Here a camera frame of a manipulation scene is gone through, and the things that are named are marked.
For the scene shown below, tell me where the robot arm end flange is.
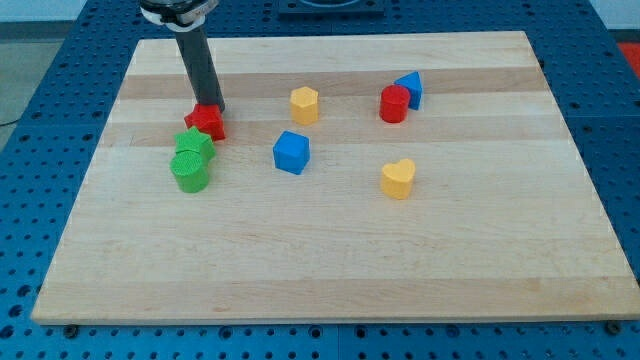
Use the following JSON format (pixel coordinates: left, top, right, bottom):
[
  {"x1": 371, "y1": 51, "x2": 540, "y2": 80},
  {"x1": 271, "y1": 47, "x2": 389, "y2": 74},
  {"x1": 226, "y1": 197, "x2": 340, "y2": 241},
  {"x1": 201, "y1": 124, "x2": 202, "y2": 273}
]
[{"x1": 138, "y1": 0, "x2": 219, "y2": 27}]

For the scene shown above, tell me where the yellow hexagon block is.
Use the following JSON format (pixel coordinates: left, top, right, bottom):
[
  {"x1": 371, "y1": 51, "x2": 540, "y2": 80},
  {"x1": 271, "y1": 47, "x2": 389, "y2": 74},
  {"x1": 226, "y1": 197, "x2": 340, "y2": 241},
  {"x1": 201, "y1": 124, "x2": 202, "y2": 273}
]
[{"x1": 289, "y1": 87, "x2": 319, "y2": 125}]

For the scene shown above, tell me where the blue triangle block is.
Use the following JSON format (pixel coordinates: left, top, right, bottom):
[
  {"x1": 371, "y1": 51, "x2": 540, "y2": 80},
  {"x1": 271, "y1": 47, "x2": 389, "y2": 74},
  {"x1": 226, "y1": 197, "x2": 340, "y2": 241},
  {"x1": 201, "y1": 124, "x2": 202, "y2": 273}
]
[{"x1": 394, "y1": 71, "x2": 423, "y2": 110}]

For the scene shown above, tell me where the blue cube block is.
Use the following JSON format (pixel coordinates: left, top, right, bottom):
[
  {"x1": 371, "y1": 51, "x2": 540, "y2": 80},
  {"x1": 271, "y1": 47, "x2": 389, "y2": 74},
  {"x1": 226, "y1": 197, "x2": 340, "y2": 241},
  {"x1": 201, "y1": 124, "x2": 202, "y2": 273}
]
[{"x1": 273, "y1": 131, "x2": 310, "y2": 175}]

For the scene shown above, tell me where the yellow heart block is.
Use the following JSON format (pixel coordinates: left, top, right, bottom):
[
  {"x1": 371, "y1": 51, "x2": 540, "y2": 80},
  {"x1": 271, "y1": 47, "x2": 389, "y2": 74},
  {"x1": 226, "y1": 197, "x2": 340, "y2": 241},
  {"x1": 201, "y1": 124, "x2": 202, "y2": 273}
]
[{"x1": 380, "y1": 158, "x2": 416, "y2": 200}]

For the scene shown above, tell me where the red cylinder block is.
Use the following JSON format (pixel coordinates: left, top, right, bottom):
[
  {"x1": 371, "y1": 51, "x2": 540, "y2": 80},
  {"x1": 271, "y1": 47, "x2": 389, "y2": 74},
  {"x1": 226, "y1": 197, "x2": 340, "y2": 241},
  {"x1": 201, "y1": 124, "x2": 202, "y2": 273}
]
[{"x1": 379, "y1": 85, "x2": 411, "y2": 124}]

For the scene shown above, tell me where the red pentagon block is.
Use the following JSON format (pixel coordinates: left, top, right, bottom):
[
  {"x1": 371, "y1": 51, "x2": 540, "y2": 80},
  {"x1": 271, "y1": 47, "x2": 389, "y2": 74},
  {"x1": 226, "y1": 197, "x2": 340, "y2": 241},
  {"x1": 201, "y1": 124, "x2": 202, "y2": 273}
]
[{"x1": 184, "y1": 104, "x2": 226, "y2": 141}]

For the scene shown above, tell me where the green cylinder block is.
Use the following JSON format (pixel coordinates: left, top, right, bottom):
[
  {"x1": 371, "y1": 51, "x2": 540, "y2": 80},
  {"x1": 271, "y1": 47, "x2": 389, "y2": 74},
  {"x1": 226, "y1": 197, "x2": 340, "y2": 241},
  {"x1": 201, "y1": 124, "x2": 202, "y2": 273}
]
[{"x1": 170, "y1": 151, "x2": 209, "y2": 193}]

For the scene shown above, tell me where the green star block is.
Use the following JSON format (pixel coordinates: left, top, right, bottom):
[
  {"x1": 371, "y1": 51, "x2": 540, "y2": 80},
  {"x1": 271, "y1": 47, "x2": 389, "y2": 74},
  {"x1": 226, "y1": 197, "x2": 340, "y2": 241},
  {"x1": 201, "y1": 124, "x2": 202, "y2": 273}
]
[{"x1": 174, "y1": 126, "x2": 216, "y2": 162}]

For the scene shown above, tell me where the wooden board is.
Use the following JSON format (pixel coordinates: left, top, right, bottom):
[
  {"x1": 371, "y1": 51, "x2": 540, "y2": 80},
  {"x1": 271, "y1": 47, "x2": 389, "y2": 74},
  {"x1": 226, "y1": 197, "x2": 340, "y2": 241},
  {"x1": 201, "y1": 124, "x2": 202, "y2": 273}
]
[{"x1": 32, "y1": 31, "x2": 639, "y2": 325}]

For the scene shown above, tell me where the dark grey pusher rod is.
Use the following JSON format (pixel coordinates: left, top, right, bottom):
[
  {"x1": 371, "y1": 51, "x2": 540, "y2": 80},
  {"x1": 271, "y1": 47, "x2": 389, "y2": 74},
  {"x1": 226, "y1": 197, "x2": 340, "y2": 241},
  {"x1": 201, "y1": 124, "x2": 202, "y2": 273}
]
[{"x1": 175, "y1": 25, "x2": 225, "y2": 112}]

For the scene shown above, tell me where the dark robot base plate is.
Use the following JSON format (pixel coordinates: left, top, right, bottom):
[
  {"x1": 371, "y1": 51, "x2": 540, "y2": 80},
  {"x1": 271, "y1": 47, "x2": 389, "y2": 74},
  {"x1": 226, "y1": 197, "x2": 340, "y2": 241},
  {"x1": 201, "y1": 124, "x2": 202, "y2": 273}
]
[{"x1": 276, "y1": 0, "x2": 385, "y2": 17}]

